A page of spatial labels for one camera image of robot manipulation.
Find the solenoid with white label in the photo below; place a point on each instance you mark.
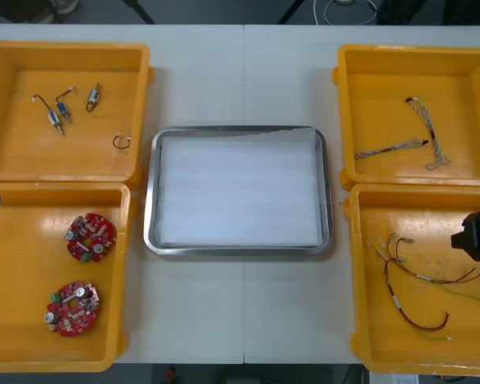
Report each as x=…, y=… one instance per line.
x=53, y=117

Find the solenoid with blue label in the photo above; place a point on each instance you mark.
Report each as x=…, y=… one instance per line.
x=62, y=108

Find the round red circuit board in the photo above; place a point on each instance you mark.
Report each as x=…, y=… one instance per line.
x=90, y=238
x=73, y=307

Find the yellow-orange plastic bin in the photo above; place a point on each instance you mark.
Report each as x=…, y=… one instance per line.
x=384, y=104
x=416, y=336
x=8, y=120
x=20, y=280

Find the short blue-white twisted harness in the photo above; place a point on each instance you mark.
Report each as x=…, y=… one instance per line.
x=388, y=149

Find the steel tray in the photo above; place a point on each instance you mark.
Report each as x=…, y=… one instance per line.
x=151, y=224

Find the white shoe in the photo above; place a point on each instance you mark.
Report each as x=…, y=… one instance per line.
x=66, y=5

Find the black stand leg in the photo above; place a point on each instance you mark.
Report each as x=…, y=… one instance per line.
x=290, y=11
x=142, y=11

